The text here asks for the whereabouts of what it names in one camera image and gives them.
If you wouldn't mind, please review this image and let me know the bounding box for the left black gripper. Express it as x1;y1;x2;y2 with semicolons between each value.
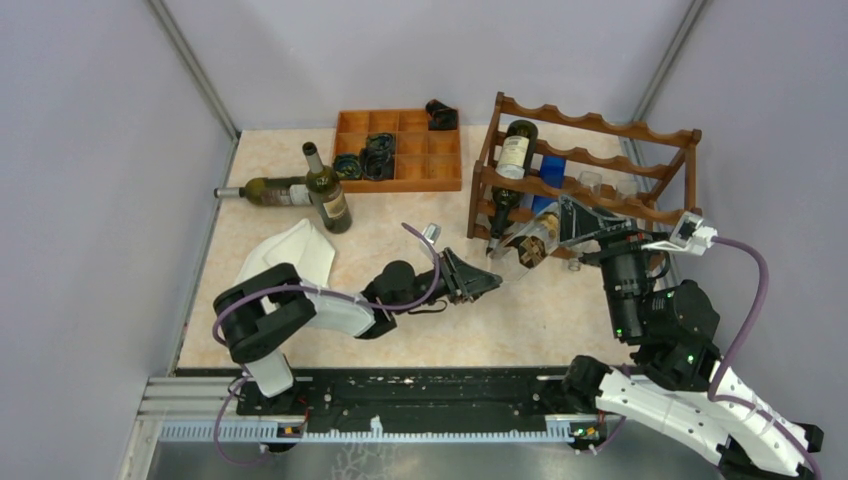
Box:
393;244;502;314

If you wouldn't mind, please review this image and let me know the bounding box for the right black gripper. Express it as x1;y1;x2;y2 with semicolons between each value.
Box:
556;192;672;339

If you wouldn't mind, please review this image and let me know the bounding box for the small clear labelled bottle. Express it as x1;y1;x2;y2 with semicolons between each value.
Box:
491;203;560;282

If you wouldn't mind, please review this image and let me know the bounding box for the blue square glass bottle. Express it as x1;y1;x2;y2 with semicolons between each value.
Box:
531;155;566;214

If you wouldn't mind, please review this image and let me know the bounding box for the green bottle front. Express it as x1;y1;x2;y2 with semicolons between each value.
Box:
486;120;538;255

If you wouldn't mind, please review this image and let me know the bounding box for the green wine bottle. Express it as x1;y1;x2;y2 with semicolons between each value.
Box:
213;176;312;207

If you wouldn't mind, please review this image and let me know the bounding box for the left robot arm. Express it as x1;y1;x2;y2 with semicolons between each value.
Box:
213;248;503;414

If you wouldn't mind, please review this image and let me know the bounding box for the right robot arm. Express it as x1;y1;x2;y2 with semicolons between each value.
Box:
558;194;823;479

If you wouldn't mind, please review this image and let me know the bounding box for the wooden wine rack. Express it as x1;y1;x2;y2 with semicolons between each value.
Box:
466;92;702;240

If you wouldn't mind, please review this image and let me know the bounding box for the wooden compartment tray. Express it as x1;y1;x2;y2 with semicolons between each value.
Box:
332;108;462;193

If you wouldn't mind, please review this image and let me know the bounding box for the black part in tray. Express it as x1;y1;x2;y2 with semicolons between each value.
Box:
359;132;396;181

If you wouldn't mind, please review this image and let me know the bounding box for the black part behind tray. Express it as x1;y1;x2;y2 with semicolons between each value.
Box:
425;99;459;131

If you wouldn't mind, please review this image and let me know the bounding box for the white folded cloth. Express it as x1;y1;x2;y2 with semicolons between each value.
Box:
234;219;336;287

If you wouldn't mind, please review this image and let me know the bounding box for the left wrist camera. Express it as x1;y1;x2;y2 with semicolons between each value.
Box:
422;223;442;245

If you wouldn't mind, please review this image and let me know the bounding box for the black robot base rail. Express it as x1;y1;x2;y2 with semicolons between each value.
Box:
236;366;618;436

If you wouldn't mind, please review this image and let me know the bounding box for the white cable duct strip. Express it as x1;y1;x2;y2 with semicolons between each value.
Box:
158;416;606;449

